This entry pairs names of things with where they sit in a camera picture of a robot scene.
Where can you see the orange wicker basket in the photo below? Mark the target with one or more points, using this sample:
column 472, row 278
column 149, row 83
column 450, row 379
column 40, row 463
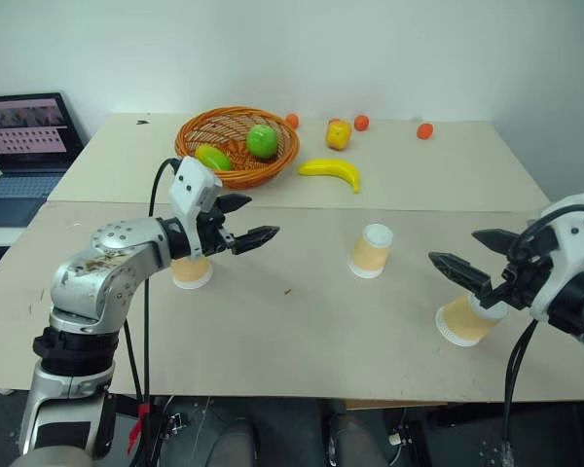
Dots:
column 267, row 172

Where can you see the open dark laptop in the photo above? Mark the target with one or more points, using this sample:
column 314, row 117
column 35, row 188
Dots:
column 24, row 141

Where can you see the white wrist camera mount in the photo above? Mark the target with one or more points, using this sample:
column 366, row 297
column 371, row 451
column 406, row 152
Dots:
column 572, row 233
column 191, row 182

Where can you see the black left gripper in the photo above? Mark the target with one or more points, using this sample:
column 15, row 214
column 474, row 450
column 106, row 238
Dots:
column 211, row 238

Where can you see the green yellow toy mango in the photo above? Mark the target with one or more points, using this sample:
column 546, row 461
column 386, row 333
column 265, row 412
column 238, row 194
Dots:
column 214, row 158

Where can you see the yellow toy banana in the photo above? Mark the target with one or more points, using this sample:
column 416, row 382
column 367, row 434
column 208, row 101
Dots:
column 333, row 170

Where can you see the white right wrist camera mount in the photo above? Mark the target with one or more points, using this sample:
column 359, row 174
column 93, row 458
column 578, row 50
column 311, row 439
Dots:
column 572, row 233

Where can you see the small white plug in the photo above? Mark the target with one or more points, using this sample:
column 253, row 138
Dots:
column 395, row 439

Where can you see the yellow toy bell pepper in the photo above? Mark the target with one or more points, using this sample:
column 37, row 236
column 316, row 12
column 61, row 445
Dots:
column 338, row 135

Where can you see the green toy apple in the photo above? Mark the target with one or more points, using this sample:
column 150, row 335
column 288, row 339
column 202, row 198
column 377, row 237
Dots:
column 263, row 141

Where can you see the red tape strip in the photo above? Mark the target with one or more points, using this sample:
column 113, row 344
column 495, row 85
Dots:
column 140, row 428

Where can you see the small orange toy fruit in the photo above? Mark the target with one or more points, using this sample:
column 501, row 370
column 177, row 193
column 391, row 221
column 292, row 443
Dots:
column 425, row 131
column 362, row 122
column 292, row 121

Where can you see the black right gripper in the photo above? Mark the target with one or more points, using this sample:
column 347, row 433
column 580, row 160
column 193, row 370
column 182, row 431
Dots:
column 525, row 277

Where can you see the small black clip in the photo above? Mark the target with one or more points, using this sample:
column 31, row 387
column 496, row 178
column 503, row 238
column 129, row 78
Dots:
column 142, row 121

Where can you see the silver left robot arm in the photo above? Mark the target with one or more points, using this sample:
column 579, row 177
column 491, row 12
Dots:
column 92, row 277

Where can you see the orange paper cup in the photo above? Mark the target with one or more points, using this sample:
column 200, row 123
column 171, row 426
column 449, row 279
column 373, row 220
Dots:
column 370, row 255
column 192, row 273
column 462, row 321

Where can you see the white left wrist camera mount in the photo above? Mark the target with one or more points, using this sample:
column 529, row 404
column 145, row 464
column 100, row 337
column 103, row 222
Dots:
column 191, row 182

